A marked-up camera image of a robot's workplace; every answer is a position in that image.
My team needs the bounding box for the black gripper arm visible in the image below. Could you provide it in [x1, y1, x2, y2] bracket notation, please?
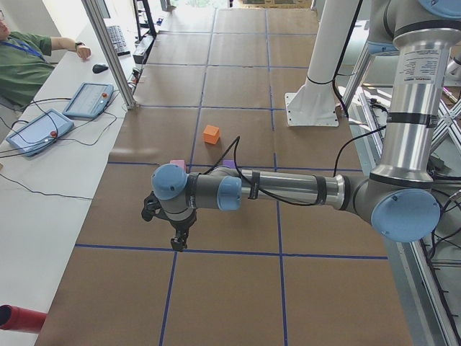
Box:
[169, 214, 197, 251]

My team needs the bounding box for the orange cube block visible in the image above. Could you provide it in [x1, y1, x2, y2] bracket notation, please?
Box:
[202, 125, 220, 145]

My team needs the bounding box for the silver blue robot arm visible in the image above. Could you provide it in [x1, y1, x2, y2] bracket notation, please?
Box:
[141, 1, 460, 251]

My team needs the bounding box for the pink cube block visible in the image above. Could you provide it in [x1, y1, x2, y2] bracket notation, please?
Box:
[170, 159, 187, 172]

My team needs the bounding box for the purple cube block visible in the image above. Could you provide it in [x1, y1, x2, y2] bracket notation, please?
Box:
[223, 159, 236, 169]

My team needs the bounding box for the far blue teach pendant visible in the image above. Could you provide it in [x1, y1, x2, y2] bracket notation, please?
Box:
[63, 83, 114, 120]

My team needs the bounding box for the blue teach pendant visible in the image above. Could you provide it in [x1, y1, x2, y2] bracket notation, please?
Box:
[63, 83, 114, 120]
[6, 109, 74, 156]

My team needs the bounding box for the near blue teach pendant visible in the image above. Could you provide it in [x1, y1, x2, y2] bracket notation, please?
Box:
[6, 109, 74, 156]

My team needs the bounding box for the red cylinder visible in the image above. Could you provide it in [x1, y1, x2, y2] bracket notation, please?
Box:
[1, 305, 47, 334]

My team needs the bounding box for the white pillar with base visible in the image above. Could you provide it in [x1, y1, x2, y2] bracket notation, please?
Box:
[285, 0, 362, 127]

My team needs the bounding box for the black computer mouse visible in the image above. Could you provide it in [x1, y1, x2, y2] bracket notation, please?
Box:
[92, 63, 109, 74]

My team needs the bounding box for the black keyboard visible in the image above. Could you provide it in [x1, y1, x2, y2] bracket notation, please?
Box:
[106, 25, 130, 56]

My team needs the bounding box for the person in green shirt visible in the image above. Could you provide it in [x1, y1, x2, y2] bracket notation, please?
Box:
[1, 14, 91, 107]

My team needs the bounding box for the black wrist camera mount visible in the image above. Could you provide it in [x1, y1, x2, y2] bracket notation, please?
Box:
[141, 191, 164, 222]

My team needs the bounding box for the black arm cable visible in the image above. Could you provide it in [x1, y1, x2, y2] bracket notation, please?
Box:
[201, 136, 388, 207]

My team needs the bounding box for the aluminium frame post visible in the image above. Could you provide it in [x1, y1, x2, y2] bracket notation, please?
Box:
[81, 0, 137, 110]

